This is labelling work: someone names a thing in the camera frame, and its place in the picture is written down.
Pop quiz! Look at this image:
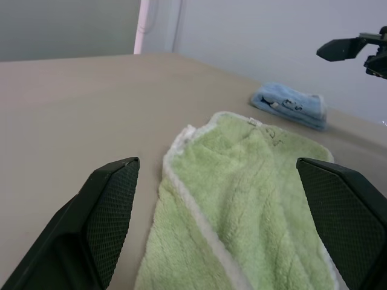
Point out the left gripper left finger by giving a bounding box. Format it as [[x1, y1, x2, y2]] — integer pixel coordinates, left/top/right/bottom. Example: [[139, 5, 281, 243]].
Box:
[[0, 156, 140, 290]]

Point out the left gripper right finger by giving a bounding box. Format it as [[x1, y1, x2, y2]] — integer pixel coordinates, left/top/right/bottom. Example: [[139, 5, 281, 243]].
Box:
[[296, 156, 387, 290]]

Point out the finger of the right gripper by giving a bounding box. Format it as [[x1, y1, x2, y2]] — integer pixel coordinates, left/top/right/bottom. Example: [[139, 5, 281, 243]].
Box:
[[316, 37, 368, 63]]

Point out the green towel with white trim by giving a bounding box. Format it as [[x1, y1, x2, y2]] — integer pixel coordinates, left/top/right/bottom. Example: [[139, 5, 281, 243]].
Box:
[[134, 111, 339, 290]]

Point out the blue cloth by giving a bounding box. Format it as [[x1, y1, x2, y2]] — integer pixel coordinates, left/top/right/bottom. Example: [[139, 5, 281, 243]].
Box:
[[249, 83, 330, 132]]

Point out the white vertical pipe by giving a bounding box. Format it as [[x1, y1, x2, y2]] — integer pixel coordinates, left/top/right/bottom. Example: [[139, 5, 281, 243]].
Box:
[[134, 0, 158, 55]]

